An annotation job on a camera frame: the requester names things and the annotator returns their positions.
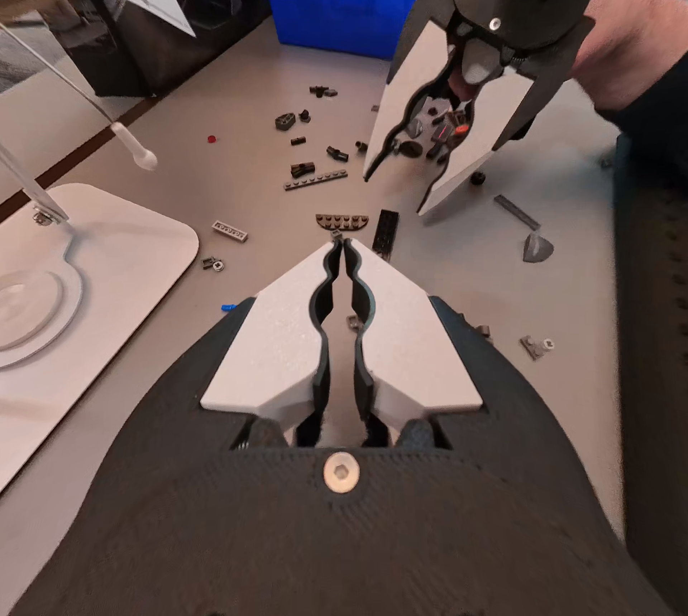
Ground scattered small lego pieces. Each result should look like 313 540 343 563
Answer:
201 83 555 361

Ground black long lego plate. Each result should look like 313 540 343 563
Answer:
371 209 400 258

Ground person's right hand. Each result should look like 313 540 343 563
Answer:
571 0 688 110

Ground white metal desk stand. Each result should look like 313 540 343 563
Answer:
0 140 200 493

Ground person's right forearm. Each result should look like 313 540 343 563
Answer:
594 52 688 155

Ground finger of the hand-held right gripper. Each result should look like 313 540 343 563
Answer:
363 20 458 183
417 69 536 216

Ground long grey lego plate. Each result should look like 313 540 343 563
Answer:
284 170 348 192

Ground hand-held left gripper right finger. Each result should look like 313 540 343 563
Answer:
344 239 483 443

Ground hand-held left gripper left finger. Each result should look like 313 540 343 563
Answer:
200 240 344 446

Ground dark half-round lego plate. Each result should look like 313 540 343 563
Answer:
316 213 370 233

